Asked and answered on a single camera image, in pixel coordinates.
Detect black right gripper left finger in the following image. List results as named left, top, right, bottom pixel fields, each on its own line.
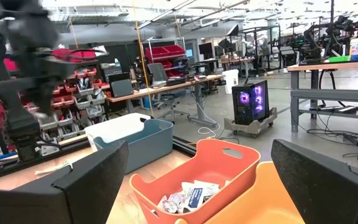
left=0, top=139, right=129, bottom=224

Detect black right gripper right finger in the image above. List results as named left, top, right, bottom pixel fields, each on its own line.
left=271, top=139, right=358, bottom=224

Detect pale green wrapped packet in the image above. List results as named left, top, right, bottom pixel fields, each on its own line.
left=34, top=160, right=74, bottom=176

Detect white plastic bin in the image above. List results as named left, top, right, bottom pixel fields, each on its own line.
left=84, top=112, right=152, bottom=153

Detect dark laptop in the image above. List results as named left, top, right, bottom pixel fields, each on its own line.
left=109, top=73, right=134, bottom=98

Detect teal plastic bin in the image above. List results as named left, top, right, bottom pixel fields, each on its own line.
left=93, top=118, right=174, bottom=174

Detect black power strip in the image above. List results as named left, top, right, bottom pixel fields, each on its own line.
left=309, top=105, right=358, bottom=114

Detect grey wheeled dolly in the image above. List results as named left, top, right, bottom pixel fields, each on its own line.
left=223, top=107, right=278, bottom=139

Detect grey office chair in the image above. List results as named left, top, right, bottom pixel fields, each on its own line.
left=147, top=62, right=190, bottom=124

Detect glass-sided computer tower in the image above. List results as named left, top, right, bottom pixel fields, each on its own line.
left=231, top=80, right=270, bottom=126

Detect long wooden desk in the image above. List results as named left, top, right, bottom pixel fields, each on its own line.
left=106, top=73, right=226, bottom=128

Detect metal rack red bins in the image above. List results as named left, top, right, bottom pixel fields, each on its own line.
left=144, top=36, right=188, bottom=79

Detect coral plastic bin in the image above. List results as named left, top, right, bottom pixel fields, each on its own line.
left=129, top=138, right=262, bottom=224

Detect steel workbench wooden top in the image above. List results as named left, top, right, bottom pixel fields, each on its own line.
left=287, top=60, right=358, bottom=134

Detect green tray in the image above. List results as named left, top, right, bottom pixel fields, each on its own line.
left=328, top=55, right=352, bottom=63

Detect white waste bin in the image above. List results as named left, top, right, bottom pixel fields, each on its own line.
left=222, top=68, right=240, bottom=95

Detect white container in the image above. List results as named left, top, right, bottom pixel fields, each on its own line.
left=349, top=37, right=358, bottom=57

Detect black background robot arms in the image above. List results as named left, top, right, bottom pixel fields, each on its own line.
left=303, top=14, right=358, bottom=60

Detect parts bin wall rack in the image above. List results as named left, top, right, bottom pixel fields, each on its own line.
left=0, top=48, right=111, bottom=156

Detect floor power cables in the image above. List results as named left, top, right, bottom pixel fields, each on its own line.
left=306, top=119, right=358, bottom=167

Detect thick yellow hanging cable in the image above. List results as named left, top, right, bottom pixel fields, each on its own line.
left=131, top=0, right=155, bottom=118

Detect black gantry frame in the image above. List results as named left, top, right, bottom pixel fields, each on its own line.
left=240, top=24, right=282, bottom=73

